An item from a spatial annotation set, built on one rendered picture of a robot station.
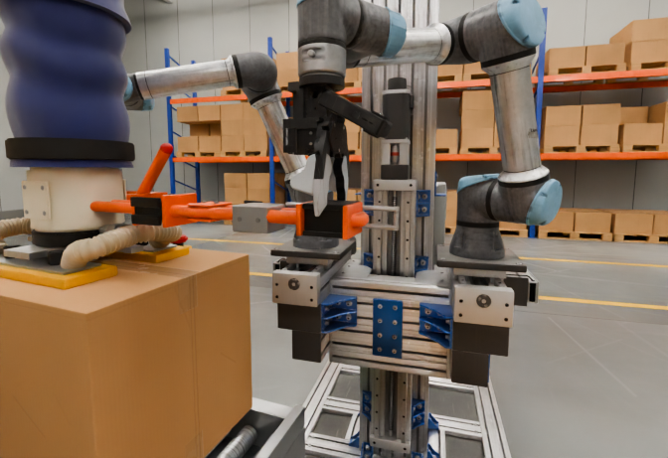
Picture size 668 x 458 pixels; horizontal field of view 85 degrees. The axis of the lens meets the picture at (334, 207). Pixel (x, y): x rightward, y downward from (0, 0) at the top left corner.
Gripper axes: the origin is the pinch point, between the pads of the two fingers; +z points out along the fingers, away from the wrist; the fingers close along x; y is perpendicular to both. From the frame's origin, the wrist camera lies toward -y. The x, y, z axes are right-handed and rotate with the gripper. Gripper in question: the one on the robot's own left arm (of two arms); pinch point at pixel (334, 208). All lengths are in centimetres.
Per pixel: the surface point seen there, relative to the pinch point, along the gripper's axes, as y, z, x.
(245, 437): 36, 68, -24
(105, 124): 49, -15, 1
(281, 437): 22, 61, -21
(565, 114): -164, -112, -738
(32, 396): 44, 31, 20
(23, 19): 57, -33, 10
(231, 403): 30, 48, -11
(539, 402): -57, 121, -165
